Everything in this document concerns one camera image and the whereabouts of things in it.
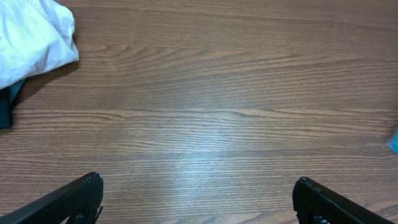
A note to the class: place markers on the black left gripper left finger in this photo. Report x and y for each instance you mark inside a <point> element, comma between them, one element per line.
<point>77,202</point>

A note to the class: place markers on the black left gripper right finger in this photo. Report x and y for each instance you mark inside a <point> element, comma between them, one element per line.
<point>315,203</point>

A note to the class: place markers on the light blue t-shirt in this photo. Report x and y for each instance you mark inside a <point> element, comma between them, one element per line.
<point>393,142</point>

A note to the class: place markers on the dark folded garment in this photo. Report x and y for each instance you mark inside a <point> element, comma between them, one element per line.
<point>9,99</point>

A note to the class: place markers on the beige folded trousers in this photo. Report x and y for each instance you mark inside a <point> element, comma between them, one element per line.
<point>36,37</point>

